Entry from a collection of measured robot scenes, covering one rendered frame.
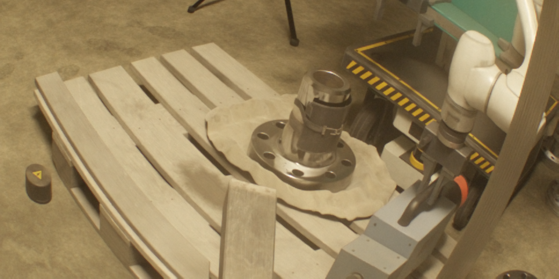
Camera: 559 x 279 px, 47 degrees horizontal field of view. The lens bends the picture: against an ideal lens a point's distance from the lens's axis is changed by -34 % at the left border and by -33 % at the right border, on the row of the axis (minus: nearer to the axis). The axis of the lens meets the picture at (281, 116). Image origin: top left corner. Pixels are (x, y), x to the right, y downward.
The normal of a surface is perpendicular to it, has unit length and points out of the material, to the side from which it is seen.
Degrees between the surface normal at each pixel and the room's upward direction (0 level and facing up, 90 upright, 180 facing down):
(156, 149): 0
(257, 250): 0
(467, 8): 90
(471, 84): 90
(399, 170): 90
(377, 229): 90
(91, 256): 0
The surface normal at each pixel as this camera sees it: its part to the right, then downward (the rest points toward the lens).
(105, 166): 0.26, -0.83
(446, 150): -0.60, 0.26
